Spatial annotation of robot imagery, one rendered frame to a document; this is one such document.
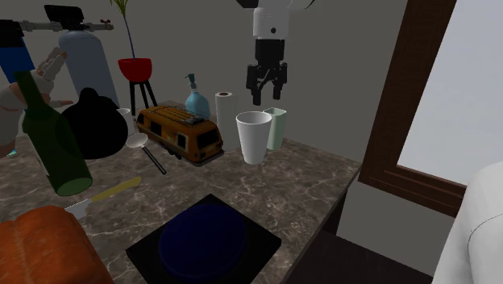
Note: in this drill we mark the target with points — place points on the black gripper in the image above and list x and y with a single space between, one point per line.
269 49

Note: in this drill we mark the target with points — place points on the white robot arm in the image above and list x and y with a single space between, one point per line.
271 17

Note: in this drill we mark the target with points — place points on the pale green square cup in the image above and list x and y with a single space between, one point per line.
277 129

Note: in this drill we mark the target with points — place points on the white paper towel roll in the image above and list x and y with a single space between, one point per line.
226 118

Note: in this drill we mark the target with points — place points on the light blue pump bottle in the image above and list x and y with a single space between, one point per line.
197 103

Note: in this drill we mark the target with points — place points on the orange toy van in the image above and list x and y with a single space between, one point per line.
180 131

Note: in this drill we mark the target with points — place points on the brown framed window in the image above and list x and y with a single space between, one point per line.
397 102

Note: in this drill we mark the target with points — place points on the red potted plant on stool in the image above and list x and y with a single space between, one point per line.
135 69

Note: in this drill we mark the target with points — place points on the black square mat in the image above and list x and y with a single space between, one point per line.
263 244

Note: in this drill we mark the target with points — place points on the dark blue plate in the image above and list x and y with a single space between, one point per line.
202 240

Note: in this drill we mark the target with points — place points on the black round pot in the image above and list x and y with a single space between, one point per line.
96 126

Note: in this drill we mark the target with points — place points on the grey gas cylinder with pipe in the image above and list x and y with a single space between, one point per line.
88 59

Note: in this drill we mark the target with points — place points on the green glass bottle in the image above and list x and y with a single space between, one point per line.
51 141

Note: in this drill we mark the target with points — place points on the blue tank with black cap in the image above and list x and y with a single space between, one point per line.
13 59

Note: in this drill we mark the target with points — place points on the orange bread loaf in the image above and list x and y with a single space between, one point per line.
43 248

